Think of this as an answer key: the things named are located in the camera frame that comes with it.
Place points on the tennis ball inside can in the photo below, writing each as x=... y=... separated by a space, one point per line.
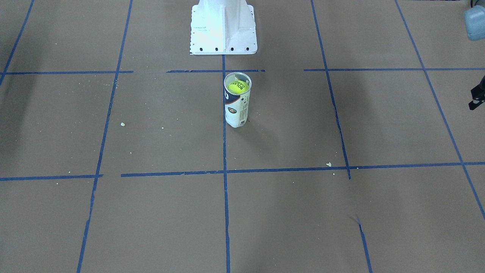
x=238 y=87

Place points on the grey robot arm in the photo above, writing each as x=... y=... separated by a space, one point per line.
x=475 y=20

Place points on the clear tennis ball can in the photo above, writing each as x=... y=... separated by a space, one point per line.
x=236 y=106

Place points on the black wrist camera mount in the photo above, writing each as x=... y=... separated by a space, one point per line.
x=478 y=95

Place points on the white metal base plate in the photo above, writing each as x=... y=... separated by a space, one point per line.
x=223 y=27

